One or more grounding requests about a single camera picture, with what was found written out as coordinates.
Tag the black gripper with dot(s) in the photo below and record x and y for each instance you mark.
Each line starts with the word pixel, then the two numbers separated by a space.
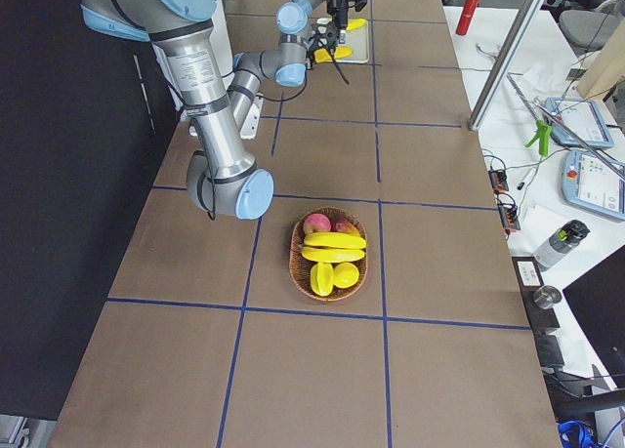
pixel 326 37
pixel 337 1

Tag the yellow banana front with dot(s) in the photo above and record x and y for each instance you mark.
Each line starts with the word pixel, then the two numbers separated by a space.
pixel 338 54

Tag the yellow banana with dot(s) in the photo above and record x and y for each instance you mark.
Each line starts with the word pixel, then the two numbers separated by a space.
pixel 331 239
pixel 338 54
pixel 332 255

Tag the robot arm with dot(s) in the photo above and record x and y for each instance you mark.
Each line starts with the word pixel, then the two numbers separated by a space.
pixel 222 178
pixel 293 16

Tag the brown wicker basket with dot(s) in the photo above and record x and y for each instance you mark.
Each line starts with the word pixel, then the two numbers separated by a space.
pixel 300 268

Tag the white bear print tray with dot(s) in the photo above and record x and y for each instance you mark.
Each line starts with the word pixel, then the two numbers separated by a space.
pixel 358 40

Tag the red cylinder bottle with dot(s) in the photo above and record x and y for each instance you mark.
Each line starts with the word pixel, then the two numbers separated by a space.
pixel 466 17

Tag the pink apple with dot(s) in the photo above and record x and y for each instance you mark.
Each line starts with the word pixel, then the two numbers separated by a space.
pixel 316 222

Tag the dark red mango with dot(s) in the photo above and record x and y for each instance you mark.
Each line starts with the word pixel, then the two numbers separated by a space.
pixel 343 225

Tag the yellow star fruit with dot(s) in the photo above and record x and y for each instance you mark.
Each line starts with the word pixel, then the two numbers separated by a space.
pixel 321 279

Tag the yellow lemon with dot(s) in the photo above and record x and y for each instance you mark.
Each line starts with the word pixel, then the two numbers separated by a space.
pixel 345 275

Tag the black power strip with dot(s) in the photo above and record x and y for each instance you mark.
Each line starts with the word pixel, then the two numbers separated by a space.
pixel 507 206

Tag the teach pendant far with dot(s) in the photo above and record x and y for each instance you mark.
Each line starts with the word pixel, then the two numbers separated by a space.
pixel 583 118

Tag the teach pendant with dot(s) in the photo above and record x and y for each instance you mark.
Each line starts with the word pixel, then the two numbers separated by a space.
pixel 583 118
pixel 589 184

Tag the teach pendant near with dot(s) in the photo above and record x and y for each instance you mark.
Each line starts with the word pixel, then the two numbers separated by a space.
pixel 589 184

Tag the clear water bottle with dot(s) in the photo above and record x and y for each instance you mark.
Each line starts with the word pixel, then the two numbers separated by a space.
pixel 560 243

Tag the small metal cup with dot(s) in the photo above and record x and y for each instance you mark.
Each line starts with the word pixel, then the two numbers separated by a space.
pixel 546 297

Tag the aluminium frame post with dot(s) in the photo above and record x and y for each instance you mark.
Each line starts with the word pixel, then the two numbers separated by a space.
pixel 519 27

